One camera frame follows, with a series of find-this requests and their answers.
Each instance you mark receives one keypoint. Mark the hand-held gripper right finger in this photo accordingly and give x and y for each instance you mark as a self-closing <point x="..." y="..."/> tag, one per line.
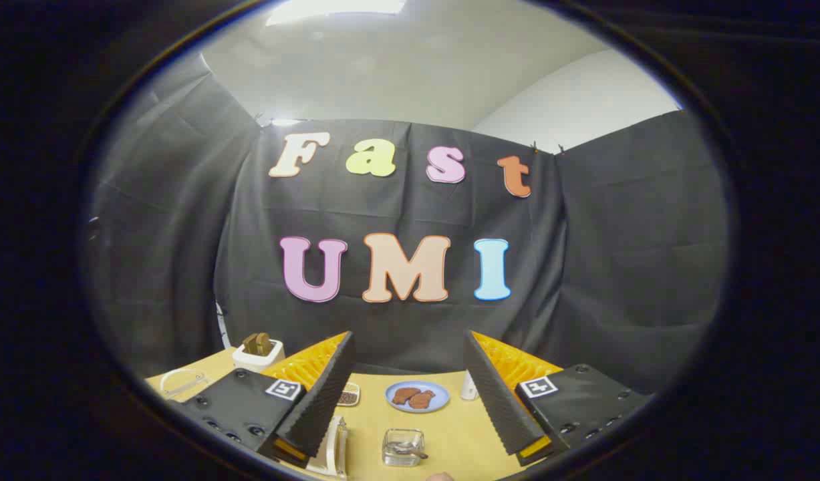
<point x="495" y="394"/>

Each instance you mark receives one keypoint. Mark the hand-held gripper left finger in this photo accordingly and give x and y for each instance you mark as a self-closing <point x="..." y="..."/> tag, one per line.
<point x="324" y="394"/>

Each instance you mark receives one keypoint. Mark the white dish rack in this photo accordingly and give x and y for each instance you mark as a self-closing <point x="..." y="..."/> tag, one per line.
<point x="340" y="427"/>

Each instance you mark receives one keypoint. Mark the white plate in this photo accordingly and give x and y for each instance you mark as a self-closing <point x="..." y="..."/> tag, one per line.
<point x="331" y="449"/>

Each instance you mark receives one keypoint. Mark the clear square basket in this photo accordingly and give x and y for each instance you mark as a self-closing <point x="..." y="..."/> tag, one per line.
<point x="403" y="446"/>

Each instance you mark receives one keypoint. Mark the metal spoon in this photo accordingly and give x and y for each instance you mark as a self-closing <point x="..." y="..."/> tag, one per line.
<point x="410" y="450"/>

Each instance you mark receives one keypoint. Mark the small dish of dark beans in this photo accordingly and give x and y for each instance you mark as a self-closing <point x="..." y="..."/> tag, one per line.
<point x="348" y="395"/>

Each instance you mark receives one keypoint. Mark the blue plate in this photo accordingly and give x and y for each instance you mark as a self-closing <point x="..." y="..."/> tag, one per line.
<point x="438" y="399"/>

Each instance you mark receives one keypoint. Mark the white cup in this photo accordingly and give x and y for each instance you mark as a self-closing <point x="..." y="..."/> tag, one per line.
<point x="469" y="387"/>

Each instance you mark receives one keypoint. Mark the brown food piece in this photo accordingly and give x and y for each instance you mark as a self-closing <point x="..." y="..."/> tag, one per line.
<point x="422" y="400"/>
<point x="405" y="394"/>

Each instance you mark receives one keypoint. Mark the white toaster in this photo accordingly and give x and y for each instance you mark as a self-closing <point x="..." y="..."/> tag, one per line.
<point x="252" y="361"/>

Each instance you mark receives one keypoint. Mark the brown bread slices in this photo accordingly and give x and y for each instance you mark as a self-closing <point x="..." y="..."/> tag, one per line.
<point x="256" y="343"/>

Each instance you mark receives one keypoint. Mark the black backdrop cloth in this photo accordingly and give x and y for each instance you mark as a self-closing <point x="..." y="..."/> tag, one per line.
<point x="610" y="267"/>

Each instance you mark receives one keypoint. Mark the ceiling light panel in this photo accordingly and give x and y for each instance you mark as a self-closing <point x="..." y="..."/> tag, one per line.
<point x="336" y="9"/>

